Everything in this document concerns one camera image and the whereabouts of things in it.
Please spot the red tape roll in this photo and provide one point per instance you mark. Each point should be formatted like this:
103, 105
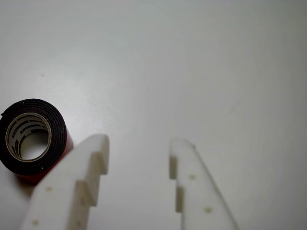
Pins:
57, 124

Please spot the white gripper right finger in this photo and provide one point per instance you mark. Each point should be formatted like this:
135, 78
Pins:
194, 191

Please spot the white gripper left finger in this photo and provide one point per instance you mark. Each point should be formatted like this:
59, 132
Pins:
60, 191

